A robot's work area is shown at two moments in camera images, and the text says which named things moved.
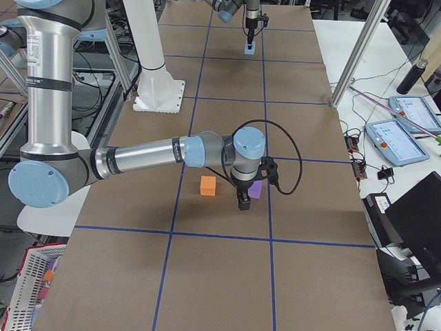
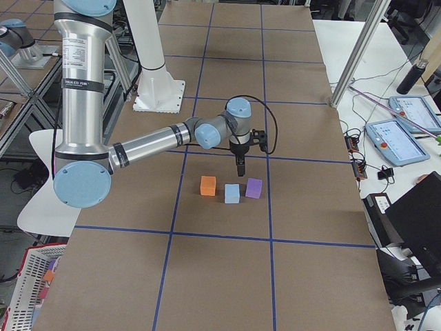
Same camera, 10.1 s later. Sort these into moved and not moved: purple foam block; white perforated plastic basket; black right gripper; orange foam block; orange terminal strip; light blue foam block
Moved: black right gripper; light blue foam block
Not moved: orange foam block; orange terminal strip; white perforated plastic basket; purple foam block
